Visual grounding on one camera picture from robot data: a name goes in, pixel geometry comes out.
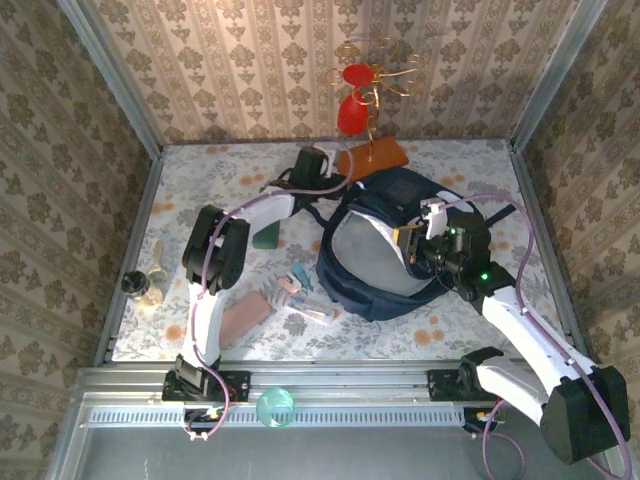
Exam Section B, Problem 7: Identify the navy blue backpack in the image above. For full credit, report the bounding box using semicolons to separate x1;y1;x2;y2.
299;167;516;323

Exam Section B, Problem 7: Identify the dark green pencil case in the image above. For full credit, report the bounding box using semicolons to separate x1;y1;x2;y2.
252;219;282;252

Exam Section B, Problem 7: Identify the pink stapler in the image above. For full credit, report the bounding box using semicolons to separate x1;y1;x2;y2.
277;273;304;296

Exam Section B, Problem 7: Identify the clear pen pack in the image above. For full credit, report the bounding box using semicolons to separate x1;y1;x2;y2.
285;295;338;326

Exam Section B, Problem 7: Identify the pink pencil case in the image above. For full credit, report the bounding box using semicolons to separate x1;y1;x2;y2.
219;290;274;349

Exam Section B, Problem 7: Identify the red and gold ornament stand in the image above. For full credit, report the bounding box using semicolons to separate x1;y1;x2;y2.
324;37;427;179

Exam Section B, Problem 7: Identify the red bell ornament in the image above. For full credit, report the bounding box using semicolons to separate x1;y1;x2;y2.
337;89;371;137

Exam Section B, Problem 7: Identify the red round ornament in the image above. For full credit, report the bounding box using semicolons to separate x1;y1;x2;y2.
342;63;375;86

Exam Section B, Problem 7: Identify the clear glass jar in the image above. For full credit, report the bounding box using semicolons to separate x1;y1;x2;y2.
142;272;169;308

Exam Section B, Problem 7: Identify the teal translucent tape roll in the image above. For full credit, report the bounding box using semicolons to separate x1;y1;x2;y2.
255;387;297;429

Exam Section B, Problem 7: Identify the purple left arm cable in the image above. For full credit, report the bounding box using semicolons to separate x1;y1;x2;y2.
188;144;356;442

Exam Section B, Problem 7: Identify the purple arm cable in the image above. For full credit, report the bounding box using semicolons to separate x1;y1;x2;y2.
188;144;356;442
447;193;634;479

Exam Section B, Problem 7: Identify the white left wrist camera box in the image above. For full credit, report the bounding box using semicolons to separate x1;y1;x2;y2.
312;142;342;177

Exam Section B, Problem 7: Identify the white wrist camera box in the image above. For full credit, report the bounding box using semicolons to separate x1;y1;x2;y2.
312;142;342;177
419;197;454;239

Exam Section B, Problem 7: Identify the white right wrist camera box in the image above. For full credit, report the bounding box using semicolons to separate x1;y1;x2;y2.
419;197;454;239

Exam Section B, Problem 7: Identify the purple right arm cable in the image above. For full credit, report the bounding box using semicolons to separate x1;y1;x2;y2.
447;193;634;479

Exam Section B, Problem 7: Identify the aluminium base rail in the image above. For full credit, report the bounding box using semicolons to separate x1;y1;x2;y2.
74;360;551;402

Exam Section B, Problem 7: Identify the slotted grey cable duct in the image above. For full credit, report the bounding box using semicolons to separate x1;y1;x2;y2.
82;403;466;429

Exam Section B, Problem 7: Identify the aluminium frame post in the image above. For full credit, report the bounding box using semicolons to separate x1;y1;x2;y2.
57;0;165;160
509;0;609;151

